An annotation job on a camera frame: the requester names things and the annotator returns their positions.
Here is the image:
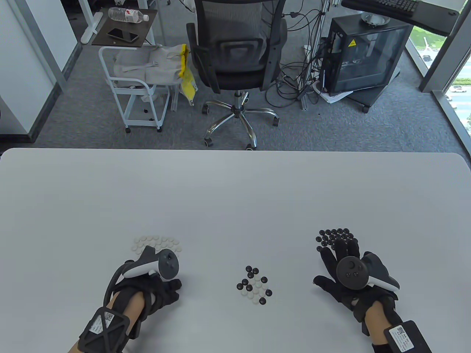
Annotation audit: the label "person's right forearm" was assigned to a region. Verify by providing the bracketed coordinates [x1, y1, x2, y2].
[364, 303, 391, 344]

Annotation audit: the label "white desk leg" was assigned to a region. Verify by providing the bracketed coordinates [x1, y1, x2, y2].
[78, 0, 104, 44]

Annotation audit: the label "black cross-braced wrist module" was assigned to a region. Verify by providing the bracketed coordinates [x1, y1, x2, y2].
[78, 308, 142, 353]

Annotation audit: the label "aluminium frame post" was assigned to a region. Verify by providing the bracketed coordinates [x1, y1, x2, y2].
[300, 0, 332, 111]

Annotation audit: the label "silver bowl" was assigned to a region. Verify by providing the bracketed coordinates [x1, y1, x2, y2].
[361, 11, 390, 27]

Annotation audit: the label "black mesh office chair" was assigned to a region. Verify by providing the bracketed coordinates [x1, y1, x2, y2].
[186, 0, 289, 150]

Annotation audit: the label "black computer tower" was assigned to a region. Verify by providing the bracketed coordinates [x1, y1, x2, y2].
[321, 15, 413, 97]

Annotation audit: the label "black keyboard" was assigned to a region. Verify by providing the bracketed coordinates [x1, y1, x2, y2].
[342, 0, 420, 17]

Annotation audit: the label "person's right hand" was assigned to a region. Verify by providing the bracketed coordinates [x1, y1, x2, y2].
[313, 235, 401, 336]

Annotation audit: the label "yellow plastic bag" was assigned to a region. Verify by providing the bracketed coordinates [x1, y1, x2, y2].
[178, 44, 198, 106]

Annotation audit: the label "cluster of black go stones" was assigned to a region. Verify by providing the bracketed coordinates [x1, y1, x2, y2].
[315, 228, 358, 252]

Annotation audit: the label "person's left hand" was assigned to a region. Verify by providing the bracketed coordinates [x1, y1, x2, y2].
[110, 274, 183, 322]

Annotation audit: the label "black and white VR controller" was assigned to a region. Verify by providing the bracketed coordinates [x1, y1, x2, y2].
[123, 246, 180, 282]
[336, 252, 400, 293]

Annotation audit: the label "cluster of white go stones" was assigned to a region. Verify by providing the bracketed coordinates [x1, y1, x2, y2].
[133, 235, 183, 258]

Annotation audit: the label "white metal cart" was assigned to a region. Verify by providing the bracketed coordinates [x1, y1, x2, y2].
[99, 46, 170, 133]

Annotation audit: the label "black smartphone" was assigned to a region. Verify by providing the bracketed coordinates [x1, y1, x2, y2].
[107, 28, 139, 42]

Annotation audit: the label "clear plastic water bottle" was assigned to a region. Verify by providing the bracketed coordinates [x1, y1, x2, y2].
[108, 7, 149, 23]

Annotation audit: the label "grey fabric bag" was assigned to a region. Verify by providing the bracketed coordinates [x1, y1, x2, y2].
[113, 45, 186, 87]

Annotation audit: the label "dark rolling computer stand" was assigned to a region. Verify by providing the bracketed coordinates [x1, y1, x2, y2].
[350, 70, 401, 114]

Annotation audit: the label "black labelled wrist box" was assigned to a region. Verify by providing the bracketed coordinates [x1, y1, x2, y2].
[372, 321, 432, 353]

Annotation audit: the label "brown side table top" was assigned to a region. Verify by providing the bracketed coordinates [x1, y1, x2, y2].
[92, 7, 158, 47]

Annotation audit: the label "tangle of black cables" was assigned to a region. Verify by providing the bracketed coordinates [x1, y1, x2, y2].
[266, 0, 332, 109]

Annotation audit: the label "pile of mixed go stones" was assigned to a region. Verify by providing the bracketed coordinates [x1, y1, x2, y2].
[237, 265, 273, 305]

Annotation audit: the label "white papers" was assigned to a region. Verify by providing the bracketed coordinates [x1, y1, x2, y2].
[315, 83, 354, 105]

